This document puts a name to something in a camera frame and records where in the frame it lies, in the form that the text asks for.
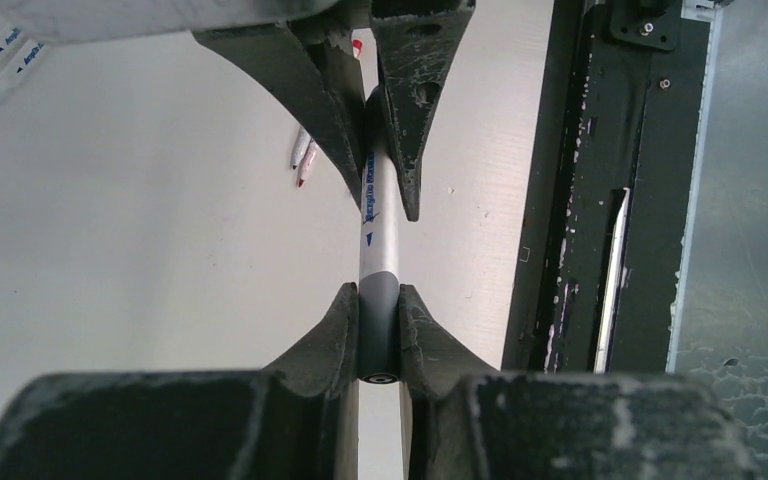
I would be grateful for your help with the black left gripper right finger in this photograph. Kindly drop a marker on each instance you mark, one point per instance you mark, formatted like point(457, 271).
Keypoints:
point(464, 419)

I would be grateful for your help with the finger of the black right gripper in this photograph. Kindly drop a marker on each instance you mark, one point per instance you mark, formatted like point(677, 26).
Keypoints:
point(416, 44)
point(310, 69)

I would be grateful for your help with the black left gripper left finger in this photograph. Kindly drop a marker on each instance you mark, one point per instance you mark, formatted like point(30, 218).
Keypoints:
point(296, 418)

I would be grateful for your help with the white red marker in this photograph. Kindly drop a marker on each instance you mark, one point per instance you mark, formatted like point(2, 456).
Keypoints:
point(306, 164)

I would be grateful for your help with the grey pen cap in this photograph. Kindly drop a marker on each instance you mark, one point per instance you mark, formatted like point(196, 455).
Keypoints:
point(378, 341)

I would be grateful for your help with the white green marker pen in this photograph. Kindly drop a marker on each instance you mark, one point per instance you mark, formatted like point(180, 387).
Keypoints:
point(27, 58)

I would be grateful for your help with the white yellow marker pen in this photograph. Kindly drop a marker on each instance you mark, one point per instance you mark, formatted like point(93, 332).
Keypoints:
point(357, 46)

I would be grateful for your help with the white cable duct strip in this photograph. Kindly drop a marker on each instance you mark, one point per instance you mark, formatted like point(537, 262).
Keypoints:
point(692, 199)

